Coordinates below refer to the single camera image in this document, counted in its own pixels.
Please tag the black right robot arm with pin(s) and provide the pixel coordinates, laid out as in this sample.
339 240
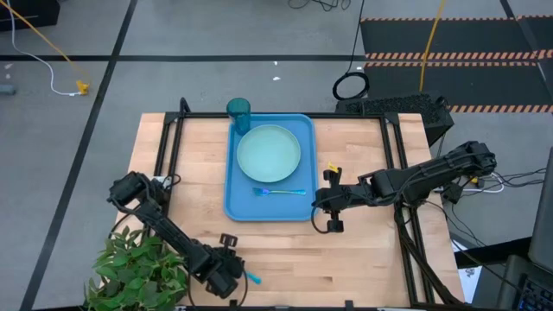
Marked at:
427 175

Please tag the green potted plant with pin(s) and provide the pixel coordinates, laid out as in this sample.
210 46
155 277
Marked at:
134 276

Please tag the black hazard-striped floor mat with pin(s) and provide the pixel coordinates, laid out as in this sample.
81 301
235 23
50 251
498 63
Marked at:
453 39

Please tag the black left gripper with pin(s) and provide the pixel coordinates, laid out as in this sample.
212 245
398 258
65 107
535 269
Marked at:
222 272

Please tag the black aluminium table frame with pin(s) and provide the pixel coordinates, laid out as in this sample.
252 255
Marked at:
393 142

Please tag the black box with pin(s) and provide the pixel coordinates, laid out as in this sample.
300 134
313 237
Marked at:
26 13

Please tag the pale green plate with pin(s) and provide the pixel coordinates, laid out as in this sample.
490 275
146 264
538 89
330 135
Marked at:
268 153

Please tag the yellow tag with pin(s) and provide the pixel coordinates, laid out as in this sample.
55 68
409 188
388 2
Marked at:
333 166

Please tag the black keyboard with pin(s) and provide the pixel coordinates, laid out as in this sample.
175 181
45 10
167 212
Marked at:
538 298

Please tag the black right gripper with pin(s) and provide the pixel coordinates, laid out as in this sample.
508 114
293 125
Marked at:
339 198

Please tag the dark monitor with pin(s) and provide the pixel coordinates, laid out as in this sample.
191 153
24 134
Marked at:
543 216

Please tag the white paper sheet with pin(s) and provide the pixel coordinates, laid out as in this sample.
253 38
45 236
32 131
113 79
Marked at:
468 283

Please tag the black perforated computer tower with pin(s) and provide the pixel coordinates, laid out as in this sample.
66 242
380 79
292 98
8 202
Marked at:
397 108

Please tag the blue plastic fork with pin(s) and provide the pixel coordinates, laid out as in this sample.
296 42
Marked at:
276 192

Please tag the teal faceted plastic cup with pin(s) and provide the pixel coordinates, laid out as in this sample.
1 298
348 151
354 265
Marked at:
238 114

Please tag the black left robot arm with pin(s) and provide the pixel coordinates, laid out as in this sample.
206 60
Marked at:
164 224

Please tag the blue plastic tray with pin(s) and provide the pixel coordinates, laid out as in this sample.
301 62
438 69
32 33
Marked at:
272 207

